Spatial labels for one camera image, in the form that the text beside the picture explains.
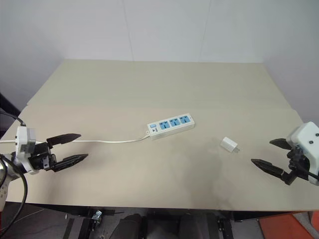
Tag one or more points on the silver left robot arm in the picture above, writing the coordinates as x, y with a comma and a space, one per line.
3, 179

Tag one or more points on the orange floor mat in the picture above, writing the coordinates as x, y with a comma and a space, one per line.
281, 225

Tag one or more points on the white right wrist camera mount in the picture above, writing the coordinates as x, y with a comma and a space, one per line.
307, 139

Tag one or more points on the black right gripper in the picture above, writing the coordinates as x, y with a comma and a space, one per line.
295, 161

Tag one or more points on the white plug adapter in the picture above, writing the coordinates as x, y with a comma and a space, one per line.
228, 144

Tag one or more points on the white power strip blue sockets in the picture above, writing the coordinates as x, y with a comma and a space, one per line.
172, 128

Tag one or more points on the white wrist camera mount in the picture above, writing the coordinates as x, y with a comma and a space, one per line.
22, 139
307, 139

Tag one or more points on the black table frame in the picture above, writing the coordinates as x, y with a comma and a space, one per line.
82, 211

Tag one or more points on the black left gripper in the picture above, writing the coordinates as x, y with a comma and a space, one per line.
41, 159

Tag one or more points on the black object beside table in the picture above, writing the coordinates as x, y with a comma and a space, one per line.
5, 109

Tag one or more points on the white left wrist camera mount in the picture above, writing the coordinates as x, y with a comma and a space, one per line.
22, 139

